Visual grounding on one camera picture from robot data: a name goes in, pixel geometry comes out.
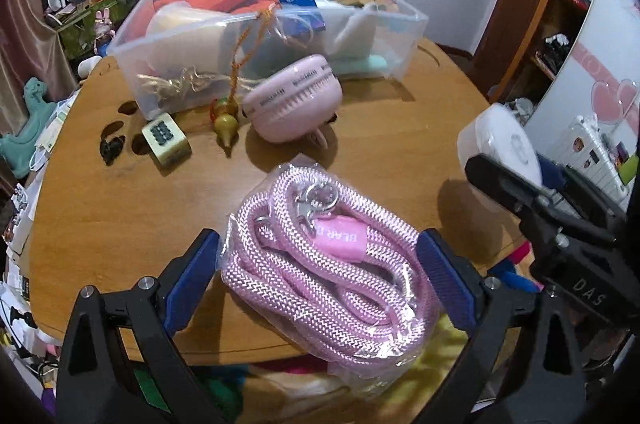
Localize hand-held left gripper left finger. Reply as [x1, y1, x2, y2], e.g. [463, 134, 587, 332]
[56, 228, 226, 424]

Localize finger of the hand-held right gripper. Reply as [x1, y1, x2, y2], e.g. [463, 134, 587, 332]
[539, 156, 626, 226]
[465, 154, 617, 246]

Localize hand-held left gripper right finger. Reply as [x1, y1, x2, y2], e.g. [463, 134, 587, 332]
[417, 228, 598, 424]

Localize white round box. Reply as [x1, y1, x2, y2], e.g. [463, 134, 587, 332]
[457, 102, 543, 187]

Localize pink rope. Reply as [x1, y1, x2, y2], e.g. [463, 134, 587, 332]
[220, 161, 443, 397]

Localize clear plastic storage bin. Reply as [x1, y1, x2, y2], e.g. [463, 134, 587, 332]
[107, 0, 430, 120]

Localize cream round tub purple label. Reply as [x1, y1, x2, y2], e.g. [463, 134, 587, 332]
[145, 1, 251, 80]

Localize wooden desktop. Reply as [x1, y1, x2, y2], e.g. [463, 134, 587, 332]
[30, 36, 531, 365]

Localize white suitcase with stickers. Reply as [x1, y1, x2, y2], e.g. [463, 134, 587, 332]
[547, 115, 640, 200]

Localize colourful striped blanket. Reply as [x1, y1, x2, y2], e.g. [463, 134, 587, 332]
[135, 241, 543, 424]

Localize white panel pink hearts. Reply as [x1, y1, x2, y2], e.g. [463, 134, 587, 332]
[525, 0, 640, 155]

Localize pale green cube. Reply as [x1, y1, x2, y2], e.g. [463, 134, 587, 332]
[141, 114, 192, 166]

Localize black hair clip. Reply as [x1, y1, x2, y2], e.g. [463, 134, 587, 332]
[99, 135, 127, 166]

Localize gold gourd pendant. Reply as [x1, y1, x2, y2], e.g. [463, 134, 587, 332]
[210, 1, 278, 150]

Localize teal soft item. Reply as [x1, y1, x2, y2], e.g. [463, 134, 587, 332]
[330, 54, 388, 75]

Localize pile of papers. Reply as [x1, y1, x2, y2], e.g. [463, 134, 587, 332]
[0, 94, 76, 255]

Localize pink round portable fan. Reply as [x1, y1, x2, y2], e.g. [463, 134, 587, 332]
[241, 54, 344, 150]

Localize white fluffy cloth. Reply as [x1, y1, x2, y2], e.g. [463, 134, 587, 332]
[332, 1, 378, 60]

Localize teal dinosaur rocking toy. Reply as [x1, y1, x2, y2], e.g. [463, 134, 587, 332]
[0, 76, 56, 177]

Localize white cylinder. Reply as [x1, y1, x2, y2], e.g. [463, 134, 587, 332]
[80, 55, 103, 79]

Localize pink bunny bottle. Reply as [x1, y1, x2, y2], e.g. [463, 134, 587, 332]
[94, 9, 116, 57]

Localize green patterned box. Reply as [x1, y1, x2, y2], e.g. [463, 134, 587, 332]
[57, 1, 126, 60]

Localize pink curtain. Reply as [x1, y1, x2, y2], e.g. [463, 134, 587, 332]
[0, 0, 81, 140]

